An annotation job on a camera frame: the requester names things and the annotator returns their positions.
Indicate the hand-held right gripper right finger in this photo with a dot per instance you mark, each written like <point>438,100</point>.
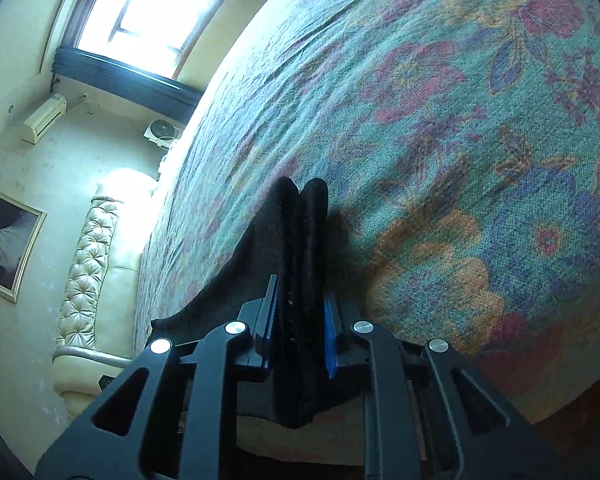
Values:
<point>330,337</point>

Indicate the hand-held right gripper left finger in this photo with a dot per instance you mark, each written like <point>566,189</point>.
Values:
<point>266,322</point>

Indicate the black pants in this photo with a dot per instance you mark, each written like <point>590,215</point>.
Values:
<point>302,240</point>

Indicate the cream tufted leather headboard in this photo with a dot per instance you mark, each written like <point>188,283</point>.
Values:
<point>100,260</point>

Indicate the white box fan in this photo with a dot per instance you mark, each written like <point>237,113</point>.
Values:
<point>161,132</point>

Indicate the floral bedspread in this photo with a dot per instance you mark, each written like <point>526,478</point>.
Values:
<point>430,110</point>

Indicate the dark blue curtain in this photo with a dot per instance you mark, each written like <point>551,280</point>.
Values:
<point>130,80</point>

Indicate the bright window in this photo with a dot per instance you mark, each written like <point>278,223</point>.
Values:
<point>160,5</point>

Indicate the gold framed wall picture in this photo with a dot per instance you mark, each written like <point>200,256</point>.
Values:
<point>5,240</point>

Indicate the white wall air conditioner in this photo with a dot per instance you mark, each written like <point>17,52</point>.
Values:
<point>42,117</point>

